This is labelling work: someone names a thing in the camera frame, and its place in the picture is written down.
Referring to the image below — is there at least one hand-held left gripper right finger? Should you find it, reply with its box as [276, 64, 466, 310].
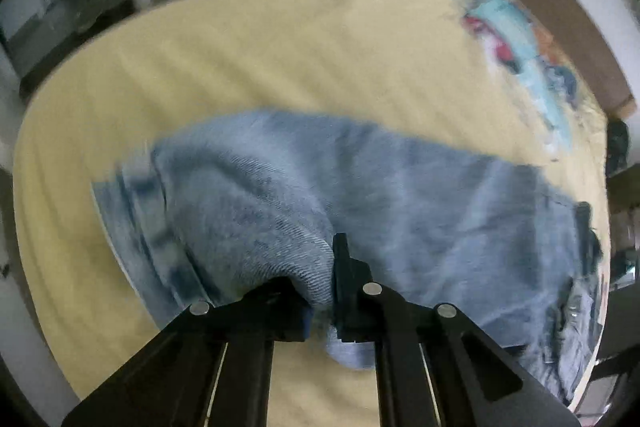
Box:
[332, 233, 581, 427]

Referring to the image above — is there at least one blue denim jacket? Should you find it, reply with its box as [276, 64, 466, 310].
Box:
[91, 108, 608, 410]

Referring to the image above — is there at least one yellow printed bed sheet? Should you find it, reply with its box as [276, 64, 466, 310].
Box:
[12, 0, 613, 413]

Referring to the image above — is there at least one black backpack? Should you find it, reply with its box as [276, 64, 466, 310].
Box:
[605, 119, 631, 178]

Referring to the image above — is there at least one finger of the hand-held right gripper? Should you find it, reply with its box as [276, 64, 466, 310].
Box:
[574, 202, 594, 258]

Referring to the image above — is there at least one wooden headboard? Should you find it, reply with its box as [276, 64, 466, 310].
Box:
[460, 0, 638, 118]

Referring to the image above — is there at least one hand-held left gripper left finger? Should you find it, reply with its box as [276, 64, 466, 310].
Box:
[61, 278, 313, 427]

